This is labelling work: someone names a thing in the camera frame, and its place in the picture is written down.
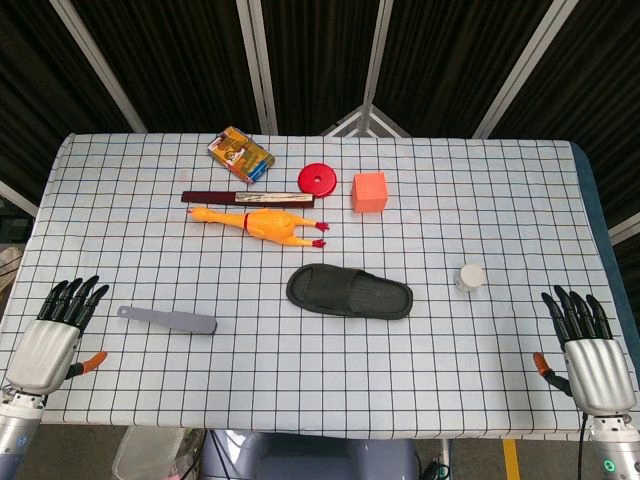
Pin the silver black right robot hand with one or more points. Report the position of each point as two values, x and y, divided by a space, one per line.
597 372

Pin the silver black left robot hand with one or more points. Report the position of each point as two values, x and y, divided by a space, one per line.
42 350

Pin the grey scrubbing brush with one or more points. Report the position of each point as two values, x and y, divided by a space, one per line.
185 322

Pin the black slipper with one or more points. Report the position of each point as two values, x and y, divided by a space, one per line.
350 292

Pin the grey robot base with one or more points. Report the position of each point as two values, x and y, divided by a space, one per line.
310 457

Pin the small white round jar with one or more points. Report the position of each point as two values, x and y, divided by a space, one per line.
471 276

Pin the blue table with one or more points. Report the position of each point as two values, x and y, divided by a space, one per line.
591 172

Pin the dark red long stick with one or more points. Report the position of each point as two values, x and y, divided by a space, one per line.
210 198

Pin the yellow rubber chicken toy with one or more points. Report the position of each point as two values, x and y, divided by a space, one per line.
267 226

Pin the white checked tablecloth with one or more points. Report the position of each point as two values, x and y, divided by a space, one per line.
320 370

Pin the colourful printed card box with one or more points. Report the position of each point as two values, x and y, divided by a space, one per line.
242 155

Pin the orange cube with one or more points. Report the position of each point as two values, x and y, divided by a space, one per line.
369 195

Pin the red round disc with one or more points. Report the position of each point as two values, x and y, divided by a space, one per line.
320 182

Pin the white partition frame post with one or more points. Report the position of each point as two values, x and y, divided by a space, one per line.
378 55
525 65
97 65
257 65

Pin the white triangular frame foot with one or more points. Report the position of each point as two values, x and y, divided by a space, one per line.
367 122

